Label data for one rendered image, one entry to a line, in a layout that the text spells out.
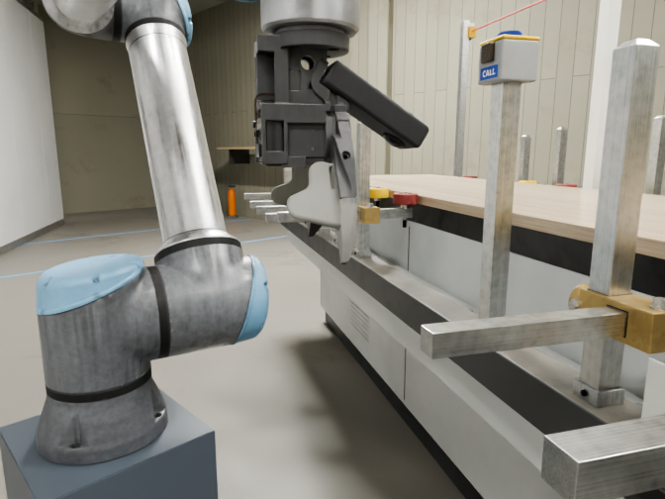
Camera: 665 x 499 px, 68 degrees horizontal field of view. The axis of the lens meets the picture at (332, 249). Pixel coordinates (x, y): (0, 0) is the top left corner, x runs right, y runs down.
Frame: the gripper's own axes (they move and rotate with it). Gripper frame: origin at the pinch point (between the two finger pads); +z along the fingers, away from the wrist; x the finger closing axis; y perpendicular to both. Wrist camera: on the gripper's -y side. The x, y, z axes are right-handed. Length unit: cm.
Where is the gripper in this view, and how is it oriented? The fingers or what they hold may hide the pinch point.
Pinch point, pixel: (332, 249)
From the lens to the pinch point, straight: 50.0
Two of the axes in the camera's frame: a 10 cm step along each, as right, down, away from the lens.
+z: 0.0, 9.8, 1.9
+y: -9.7, 0.4, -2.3
